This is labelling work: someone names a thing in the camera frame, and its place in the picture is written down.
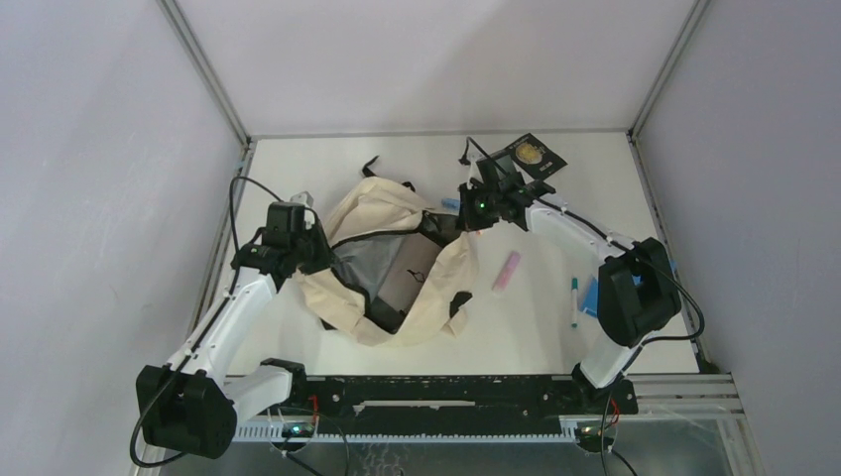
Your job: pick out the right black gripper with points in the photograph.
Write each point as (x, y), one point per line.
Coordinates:
(468, 220)

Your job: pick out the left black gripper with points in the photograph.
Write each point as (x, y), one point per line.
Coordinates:
(313, 229)

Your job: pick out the grey and white book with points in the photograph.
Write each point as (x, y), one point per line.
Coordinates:
(397, 266)

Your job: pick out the beige canvas student bag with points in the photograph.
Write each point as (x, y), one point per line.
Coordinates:
(380, 206)

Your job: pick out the blue notebook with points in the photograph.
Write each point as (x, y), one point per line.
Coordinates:
(589, 302)

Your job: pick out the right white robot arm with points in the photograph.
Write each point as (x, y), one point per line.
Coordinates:
(637, 294)

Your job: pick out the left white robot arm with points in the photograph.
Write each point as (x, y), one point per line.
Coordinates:
(186, 405)

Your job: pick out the light blue eraser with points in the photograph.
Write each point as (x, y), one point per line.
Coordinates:
(451, 204)

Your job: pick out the black booklet with gold emblem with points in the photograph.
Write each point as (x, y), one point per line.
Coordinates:
(535, 158)

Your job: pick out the pink highlighter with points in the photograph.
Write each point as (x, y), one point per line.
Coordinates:
(507, 271)

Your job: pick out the teal marker pen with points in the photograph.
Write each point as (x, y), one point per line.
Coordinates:
(574, 303)

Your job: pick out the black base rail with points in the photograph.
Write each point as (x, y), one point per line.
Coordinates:
(482, 407)

